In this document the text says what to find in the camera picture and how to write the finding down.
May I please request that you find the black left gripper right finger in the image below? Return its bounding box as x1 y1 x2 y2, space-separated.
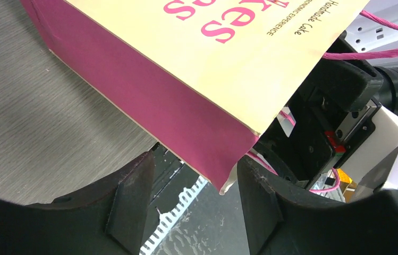
237 157 398 254

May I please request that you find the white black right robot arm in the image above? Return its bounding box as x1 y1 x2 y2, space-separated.
248 1 398 193

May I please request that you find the pink cakes paper bag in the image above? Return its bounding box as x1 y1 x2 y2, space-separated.
19 0 398 196

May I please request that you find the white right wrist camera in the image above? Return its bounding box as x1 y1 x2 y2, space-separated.
341 107 398 202

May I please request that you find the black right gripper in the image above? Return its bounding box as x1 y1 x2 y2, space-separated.
255 30 384 189

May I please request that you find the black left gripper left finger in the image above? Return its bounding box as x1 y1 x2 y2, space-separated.
0 151 155 254

